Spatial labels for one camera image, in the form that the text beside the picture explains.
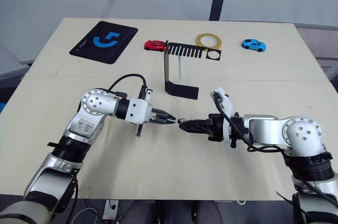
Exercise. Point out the blue toy car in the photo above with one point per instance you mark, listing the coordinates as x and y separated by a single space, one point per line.
254 44

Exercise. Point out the small dark watch body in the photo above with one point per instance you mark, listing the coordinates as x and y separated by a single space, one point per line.
180 121

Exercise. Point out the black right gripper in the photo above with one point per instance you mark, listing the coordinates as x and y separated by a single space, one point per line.
216 127

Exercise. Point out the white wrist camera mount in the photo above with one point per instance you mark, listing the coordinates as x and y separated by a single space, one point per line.
223 101
137 111

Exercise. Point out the white socket box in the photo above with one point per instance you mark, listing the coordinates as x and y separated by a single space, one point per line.
111 209

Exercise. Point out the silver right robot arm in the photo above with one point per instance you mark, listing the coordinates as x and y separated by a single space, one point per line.
295 134

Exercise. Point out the black metal watch stand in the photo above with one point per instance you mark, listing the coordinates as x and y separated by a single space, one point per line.
167 70

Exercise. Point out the grey side table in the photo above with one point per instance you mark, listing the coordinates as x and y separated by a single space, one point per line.
11 61

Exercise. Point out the dark rounded shape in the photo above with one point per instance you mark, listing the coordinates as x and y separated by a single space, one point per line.
140 212
192 212

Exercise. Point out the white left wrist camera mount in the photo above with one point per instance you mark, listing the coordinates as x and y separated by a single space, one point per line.
137 111

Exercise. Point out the red toy car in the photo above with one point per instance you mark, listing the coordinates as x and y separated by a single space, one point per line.
155 45

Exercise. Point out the black mouse pad blue logo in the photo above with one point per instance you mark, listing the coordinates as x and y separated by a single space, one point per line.
104 41

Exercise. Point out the yellow tape roll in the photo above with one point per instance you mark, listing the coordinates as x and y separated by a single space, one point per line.
200 42

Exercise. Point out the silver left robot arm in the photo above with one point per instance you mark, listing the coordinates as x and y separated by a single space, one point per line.
87 118

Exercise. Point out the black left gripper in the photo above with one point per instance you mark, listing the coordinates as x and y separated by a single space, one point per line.
154 115

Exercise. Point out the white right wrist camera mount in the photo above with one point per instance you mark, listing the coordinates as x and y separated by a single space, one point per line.
223 101

